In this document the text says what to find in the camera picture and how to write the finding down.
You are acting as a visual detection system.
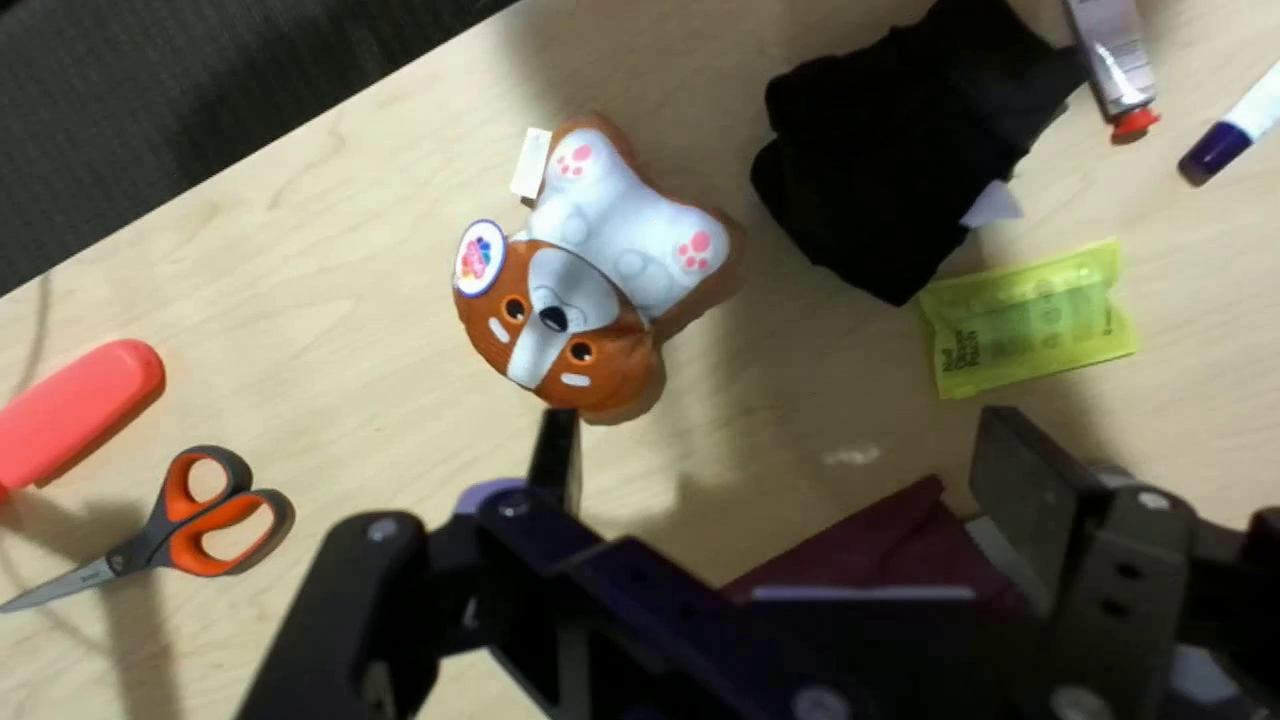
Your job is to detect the red plastic handle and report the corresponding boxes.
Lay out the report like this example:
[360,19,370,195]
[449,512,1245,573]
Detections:
[0,336,173,504]

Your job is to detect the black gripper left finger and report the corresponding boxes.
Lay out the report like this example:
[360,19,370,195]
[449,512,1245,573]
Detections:
[234,404,591,720]

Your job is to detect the maroon cloth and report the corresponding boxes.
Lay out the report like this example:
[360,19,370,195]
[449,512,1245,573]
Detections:
[724,476,1031,614]

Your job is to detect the black crumpled cloth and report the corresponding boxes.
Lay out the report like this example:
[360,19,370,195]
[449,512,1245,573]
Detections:
[748,0,1091,311]

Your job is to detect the white marker with dark cap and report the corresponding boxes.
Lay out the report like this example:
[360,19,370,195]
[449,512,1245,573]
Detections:
[1177,54,1280,193]

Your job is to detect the tube with red cap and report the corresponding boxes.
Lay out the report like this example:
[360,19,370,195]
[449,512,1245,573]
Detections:
[1059,0,1164,146]

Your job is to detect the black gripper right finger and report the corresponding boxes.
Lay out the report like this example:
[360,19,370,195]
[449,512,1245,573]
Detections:
[968,404,1201,720]

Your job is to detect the orange handled scissors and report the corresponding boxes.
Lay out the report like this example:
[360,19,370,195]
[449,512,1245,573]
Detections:
[0,440,300,614]

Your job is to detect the yellow green packet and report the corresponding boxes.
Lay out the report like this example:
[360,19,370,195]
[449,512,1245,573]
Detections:
[915,235,1145,404]

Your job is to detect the brown white stuffed animal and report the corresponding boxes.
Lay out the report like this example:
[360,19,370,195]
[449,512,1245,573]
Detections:
[449,114,748,429]

